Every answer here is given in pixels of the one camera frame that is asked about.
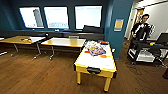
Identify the red game box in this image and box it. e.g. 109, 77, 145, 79
84, 41, 99, 48

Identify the colourful picture book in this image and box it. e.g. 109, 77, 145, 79
87, 44, 107, 57

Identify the grey vent panel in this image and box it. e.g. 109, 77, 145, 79
68, 35, 80, 39

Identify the dark sofa backrest cushion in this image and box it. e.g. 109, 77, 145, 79
82, 25, 103, 34

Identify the red and black item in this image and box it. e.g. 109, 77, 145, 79
100, 40, 110, 45

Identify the small orange item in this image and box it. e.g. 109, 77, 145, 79
100, 54, 108, 59

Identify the bright window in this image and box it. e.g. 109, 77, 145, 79
18, 6, 45, 29
43, 6, 70, 30
74, 5, 103, 30

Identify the dark window bench sofa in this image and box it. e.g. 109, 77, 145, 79
0, 29, 106, 43

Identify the small orange toy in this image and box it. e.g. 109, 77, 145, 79
20, 38, 33, 44

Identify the man in black shirt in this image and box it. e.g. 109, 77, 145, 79
130, 13, 156, 43

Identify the black wheeled cart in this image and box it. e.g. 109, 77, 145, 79
127, 32, 168, 66

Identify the yellow wooden table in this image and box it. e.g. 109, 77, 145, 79
0, 35, 47, 59

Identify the yellow wall sign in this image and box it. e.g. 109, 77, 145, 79
113, 18, 125, 32

